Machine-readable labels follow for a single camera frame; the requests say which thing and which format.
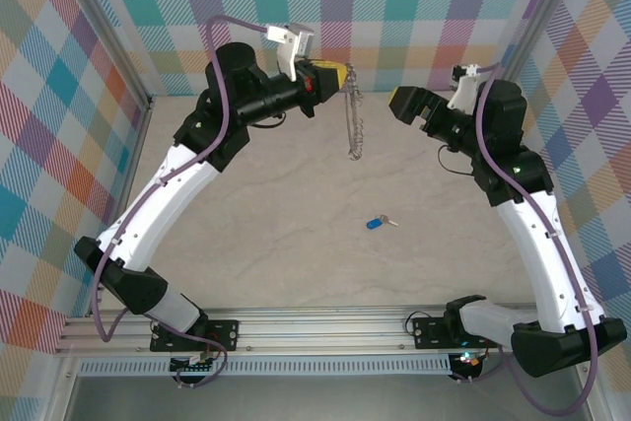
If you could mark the metal band with split rings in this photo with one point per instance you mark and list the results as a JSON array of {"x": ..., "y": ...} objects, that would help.
[{"x": 354, "y": 154}]

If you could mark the silver key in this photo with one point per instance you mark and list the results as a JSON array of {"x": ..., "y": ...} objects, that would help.
[{"x": 393, "y": 223}]

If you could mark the blue plastic key tag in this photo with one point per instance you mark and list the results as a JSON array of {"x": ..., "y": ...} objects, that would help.
[{"x": 373, "y": 225}]

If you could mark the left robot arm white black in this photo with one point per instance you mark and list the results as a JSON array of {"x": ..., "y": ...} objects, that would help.
[{"x": 158, "y": 204}]

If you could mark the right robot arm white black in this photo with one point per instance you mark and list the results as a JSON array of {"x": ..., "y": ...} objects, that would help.
[{"x": 537, "y": 253}]

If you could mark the small black circuit board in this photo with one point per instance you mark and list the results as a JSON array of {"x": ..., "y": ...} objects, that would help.
[{"x": 194, "y": 368}]

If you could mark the grey metal panel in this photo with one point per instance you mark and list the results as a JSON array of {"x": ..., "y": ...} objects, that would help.
[{"x": 320, "y": 399}]

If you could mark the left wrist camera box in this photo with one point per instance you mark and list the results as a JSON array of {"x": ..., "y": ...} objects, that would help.
[{"x": 301, "y": 41}]

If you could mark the aluminium side rail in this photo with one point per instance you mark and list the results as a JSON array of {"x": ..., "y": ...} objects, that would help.
[{"x": 133, "y": 155}]

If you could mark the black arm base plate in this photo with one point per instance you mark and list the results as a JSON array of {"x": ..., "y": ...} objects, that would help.
[
  {"x": 224, "y": 334},
  {"x": 426, "y": 332}
]

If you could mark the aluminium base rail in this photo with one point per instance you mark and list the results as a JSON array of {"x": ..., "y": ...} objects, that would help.
[{"x": 320, "y": 329}]

